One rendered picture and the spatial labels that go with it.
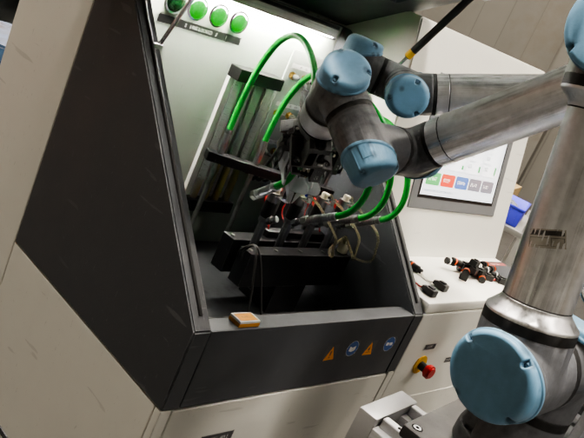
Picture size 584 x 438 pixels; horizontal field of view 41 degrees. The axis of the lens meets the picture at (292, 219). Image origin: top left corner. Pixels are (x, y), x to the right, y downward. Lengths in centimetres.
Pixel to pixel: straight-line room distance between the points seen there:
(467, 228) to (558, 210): 138
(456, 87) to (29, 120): 89
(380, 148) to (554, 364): 37
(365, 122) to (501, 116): 19
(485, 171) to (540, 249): 137
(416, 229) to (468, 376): 114
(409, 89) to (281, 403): 67
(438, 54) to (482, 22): 890
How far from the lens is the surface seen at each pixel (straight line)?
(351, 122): 111
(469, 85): 140
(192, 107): 178
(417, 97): 137
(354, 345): 166
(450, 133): 117
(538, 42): 1056
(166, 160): 136
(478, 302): 202
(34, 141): 172
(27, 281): 171
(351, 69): 113
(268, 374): 150
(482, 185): 231
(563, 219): 94
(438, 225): 217
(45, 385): 166
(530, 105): 112
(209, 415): 146
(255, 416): 157
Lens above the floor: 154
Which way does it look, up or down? 17 degrees down
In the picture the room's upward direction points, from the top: 24 degrees clockwise
